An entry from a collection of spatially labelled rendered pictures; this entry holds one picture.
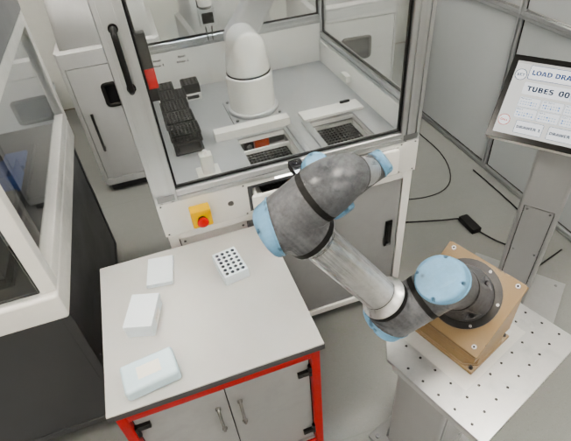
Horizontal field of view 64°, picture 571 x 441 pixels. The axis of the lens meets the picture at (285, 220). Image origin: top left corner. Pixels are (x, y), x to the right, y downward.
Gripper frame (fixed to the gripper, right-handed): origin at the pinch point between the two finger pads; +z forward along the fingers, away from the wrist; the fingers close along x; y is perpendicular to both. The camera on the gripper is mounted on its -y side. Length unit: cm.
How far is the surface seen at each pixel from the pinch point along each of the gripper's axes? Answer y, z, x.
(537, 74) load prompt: -15, -18, 95
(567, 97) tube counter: -3, -21, 99
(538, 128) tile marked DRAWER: 3, -14, 90
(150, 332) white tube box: 30, -4, -57
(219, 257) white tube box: 12.1, 6.0, -31.1
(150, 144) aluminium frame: -24, -15, -43
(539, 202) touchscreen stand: 25, 14, 100
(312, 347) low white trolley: 49, -15, -14
